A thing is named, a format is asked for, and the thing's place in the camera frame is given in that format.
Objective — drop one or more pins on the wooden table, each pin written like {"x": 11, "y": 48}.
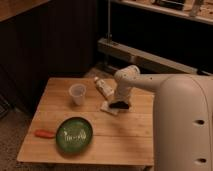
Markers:
{"x": 124, "y": 139}

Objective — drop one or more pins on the white sponge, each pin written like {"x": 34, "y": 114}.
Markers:
{"x": 115, "y": 107}

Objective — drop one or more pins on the translucent plastic cup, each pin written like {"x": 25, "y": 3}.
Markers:
{"x": 77, "y": 93}

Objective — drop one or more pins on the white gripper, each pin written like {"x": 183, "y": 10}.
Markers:
{"x": 122, "y": 93}

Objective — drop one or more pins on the green plate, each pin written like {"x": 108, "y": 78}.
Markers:
{"x": 74, "y": 135}

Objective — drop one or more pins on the orange carrot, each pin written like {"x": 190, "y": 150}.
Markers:
{"x": 44, "y": 134}

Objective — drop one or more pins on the metal shelf rail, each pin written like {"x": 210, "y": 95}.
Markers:
{"x": 141, "y": 58}

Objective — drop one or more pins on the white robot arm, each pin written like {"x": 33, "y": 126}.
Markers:
{"x": 182, "y": 117}

